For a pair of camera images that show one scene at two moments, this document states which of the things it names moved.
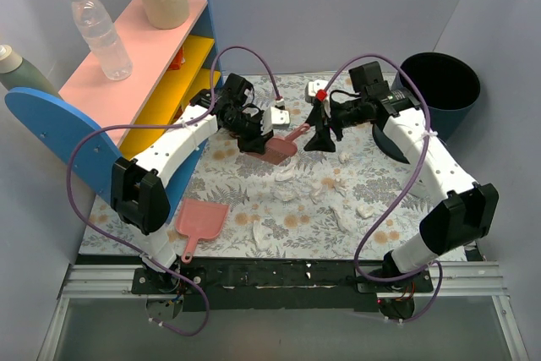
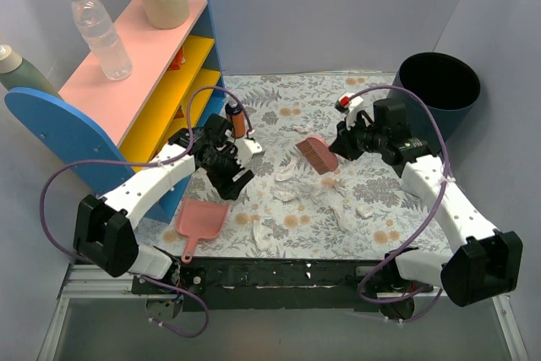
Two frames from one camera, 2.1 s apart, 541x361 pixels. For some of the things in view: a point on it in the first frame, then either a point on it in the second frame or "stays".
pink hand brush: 278,149 -> 316,151
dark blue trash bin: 452,88 stays
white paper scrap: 365,211 stays
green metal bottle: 17,72 stays
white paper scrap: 285,174 stays
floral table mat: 285,176 stays
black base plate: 275,285 stays
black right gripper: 322,123 -> 346,144
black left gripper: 252,134 -> 231,176
